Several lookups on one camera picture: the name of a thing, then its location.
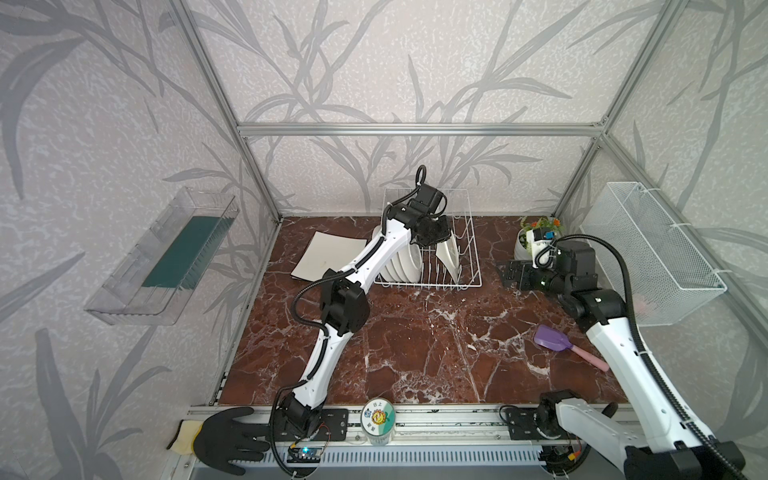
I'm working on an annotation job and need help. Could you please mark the square white plate black rim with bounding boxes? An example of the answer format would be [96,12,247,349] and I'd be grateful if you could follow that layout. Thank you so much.
[291,232,366,282]

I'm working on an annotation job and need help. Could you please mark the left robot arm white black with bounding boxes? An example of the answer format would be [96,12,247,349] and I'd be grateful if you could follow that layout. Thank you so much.
[269,165,452,440]

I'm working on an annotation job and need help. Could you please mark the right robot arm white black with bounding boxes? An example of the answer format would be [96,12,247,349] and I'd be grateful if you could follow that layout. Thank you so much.
[499,234,746,479]

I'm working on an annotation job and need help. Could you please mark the round white plate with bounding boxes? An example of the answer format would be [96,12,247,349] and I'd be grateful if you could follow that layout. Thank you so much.
[398,244,423,283]
[380,265,395,283]
[387,255,407,283]

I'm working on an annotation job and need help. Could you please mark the white pot artificial flowers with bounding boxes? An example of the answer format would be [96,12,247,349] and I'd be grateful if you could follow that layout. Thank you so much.
[514,217,563,261]

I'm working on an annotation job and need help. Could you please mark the pink object in basket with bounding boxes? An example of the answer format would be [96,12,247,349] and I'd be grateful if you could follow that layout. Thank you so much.
[631,294,654,319]

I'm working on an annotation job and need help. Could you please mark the round tape roll green label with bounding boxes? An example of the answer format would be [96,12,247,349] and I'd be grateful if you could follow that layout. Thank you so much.
[360,398,396,446]

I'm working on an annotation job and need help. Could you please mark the left green circuit board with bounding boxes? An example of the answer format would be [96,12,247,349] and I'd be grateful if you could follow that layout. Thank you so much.
[286,445,324,465]

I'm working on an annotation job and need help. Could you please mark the black glove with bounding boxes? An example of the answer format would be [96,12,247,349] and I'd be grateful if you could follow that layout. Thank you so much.
[192,407,271,476]

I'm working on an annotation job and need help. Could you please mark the yellow sponge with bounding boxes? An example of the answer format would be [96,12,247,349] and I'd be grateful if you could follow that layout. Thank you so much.
[167,420,203,456]

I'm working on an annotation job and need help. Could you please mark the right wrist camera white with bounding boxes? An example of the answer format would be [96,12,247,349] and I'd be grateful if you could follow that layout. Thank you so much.
[526,228,556,268]

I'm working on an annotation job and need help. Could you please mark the white wire dish rack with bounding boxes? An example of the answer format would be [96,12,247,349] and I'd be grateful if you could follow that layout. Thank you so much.
[374,189,482,290]

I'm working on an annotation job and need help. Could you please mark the purple scoop pink handle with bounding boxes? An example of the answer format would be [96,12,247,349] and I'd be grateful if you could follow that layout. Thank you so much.
[534,325,610,372]

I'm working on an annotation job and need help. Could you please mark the white mesh wall basket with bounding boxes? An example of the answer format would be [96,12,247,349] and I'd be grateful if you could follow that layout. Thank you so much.
[579,182,727,327]

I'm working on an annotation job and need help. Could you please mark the right circuit board wires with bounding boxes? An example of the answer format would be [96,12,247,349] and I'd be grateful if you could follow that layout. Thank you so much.
[538,443,586,475]

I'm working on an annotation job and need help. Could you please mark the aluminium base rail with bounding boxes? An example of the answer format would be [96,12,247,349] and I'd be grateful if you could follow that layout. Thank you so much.
[160,404,642,479]

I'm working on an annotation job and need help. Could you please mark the clear plastic wall shelf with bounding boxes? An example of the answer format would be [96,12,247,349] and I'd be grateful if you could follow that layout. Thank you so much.
[84,187,240,326]

